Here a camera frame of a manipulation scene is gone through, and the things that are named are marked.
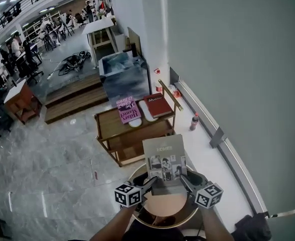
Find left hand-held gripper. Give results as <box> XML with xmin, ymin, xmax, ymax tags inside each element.
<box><xmin>114</xmin><ymin>175</ymin><xmax>160</xmax><ymax>208</ymax></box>

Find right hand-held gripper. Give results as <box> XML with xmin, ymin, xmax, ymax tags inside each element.
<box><xmin>179</xmin><ymin>172</ymin><xmax>224</xmax><ymax>209</ymax></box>

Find grey photo cover book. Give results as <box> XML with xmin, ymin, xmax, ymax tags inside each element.
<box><xmin>141</xmin><ymin>134</ymin><xmax>189</xmax><ymax>196</ymax></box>

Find person's right forearm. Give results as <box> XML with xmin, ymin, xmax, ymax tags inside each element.
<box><xmin>199</xmin><ymin>206</ymin><xmax>235</xmax><ymax>241</ymax></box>

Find person's left forearm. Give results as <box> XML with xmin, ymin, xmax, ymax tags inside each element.
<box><xmin>89</xmin><ymin>206</ymin><xmax>135</xmax><ymax>241</ymax></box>

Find pink book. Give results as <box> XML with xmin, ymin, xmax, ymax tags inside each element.
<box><xmin>115</xmin><ymin>95</ymin><xmax>142</xmax><ymax>125</ymax></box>

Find red book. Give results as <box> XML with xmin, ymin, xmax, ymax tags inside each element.
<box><xmin>142</xmin><ymin>92</ymin><xmax>174</xmax><ymax>119</ymax></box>

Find round glass side table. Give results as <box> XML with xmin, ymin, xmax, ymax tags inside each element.
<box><xmin>126</xmin><ymin>163</ymin><xmax>204</xmax><ymax>230</ymax></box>

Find white window ledge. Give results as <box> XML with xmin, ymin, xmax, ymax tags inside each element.
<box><xmin>160</xmin><ymin>84</ymin><xmax>268</xmax><ymax>225</ymax></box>

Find wooden shelf cart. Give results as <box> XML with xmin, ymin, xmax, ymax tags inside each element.
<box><xmin>94</xmin><ymin>79</ymin><xmax>184</xmax><ymax>168</ymax></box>

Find person's black shirt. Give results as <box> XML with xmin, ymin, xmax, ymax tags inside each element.
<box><xmin>123</xmin><ymin>221</ymin><xmax>203</xmax><ymax>241</ymax></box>

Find cola bottle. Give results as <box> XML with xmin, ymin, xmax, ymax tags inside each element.
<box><xmin>189</xmin><ymin>112</ymin><xmax>200</xmax><ymax>132</ymax></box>

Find small white round dish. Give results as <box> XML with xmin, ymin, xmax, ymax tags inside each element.
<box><xmin>128</xmin><ymin>116</ymin><xmax>143</xmax><ymax>129</ymax></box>

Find white oval dish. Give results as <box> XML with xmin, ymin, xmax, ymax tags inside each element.
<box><xmin>138</xmin><ymin>100</ymin><xmax>161</xmax><ymax>123</ymax></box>

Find black jacket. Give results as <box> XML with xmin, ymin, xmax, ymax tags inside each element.
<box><xmin>234</xmin><ymin>212</ymin><xmax>273</xmax><ymax>241</ymax></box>

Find grey marbled cabinet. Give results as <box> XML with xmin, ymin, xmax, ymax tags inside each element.
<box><xmin>98</xmin><ymin>51</ymin><xmax>153</xmax><ymax>105</ymax></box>

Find wooden steps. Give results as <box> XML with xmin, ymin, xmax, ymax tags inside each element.
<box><xmin>44</xmin><ymin>73</ymin><xmax>110</xmax><ymax>125</ymax></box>

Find grey roller blind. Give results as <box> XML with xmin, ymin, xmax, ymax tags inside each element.
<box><xmin>269</xmin><ymin>208</ymin><xmax>295</xmax><ymax>241</ymax></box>
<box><xmin>166</xmin><ymin>0</ymin><xmax>295</xmax><ymax>214</ymax></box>

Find black equipment pile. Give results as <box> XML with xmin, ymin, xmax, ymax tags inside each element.
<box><xmin>58</xmin><ymin>50</ymin><xmax>91</xmax><ymax>77</ymax></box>

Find brown board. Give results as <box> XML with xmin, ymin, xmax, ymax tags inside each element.
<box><xmin>126</xmin><ymin>26</ymin><xmax>142</xmax><ymax>57</ymax></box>

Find brown side table white top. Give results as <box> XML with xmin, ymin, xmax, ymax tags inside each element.
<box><xmin>3</xmin><ymin>78</ymin><xmax>43</xmax><ymax>125</ymax></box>

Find black office chair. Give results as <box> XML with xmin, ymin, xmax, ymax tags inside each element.
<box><xmin>22</xmin><ymin>59</ymin><xmax>45</xmax><ymax>85</ymax></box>

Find white desk wooden legs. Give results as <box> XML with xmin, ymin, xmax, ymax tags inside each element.
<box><xmin>81</xmin><ymin>17</ymin><xmax>118</xmax><ymax>69</ymax></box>

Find black balcony railing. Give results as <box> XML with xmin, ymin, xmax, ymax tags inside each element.
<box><xmin>0</xmin><ymin>0</ymin><xmax>98</xmax><ymax>44</ymax></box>

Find black window post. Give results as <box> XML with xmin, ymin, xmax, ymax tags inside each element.
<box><xmin>209</xmin><ymin>126</ymin><xmax>225</xmax><ymax>149</ymax></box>

